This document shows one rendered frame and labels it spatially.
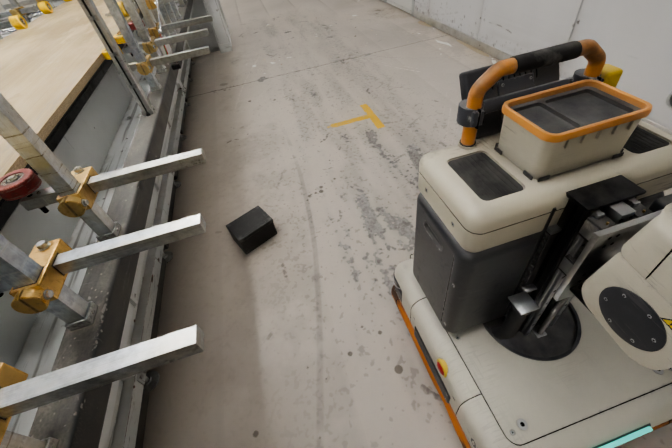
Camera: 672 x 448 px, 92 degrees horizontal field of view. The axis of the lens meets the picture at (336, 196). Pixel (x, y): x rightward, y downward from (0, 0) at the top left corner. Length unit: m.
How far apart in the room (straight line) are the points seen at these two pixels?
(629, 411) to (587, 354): 0.14
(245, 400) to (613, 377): 1.13
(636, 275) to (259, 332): 1.24
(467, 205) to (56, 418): 0.83
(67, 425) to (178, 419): 0.75
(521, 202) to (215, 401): 1.22
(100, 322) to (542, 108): 1.03
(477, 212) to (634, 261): 0.24
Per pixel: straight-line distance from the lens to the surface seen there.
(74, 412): 0.81
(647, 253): 0.66
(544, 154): 0.74
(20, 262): 0.79
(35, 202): 1.07
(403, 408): 1.33
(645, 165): 0.92
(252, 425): 1.40
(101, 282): 0.96
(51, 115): 1.37
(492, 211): 0.70
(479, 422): 1.07
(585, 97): 0.90
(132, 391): 1.44
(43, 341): 1.07
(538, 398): 1.12
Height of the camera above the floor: 1.29
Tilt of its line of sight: 43 degrees down
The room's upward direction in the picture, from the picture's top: 10 degrees counter-clockwise
